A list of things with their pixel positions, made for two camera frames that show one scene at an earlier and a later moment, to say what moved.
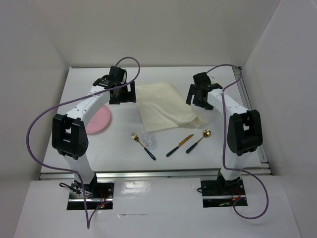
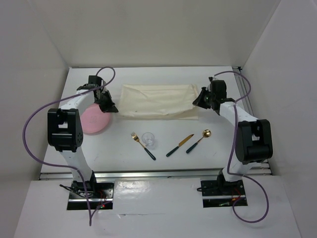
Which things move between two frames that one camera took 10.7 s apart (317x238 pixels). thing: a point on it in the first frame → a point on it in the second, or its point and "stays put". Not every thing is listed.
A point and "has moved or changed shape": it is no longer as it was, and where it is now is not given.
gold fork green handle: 133,136 stays put
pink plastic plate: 99,120 stays put
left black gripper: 129,96 → 109,107
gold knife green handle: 181,143 stays put
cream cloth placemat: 162,107 has moved or changed shape
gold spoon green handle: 206,133 stays put
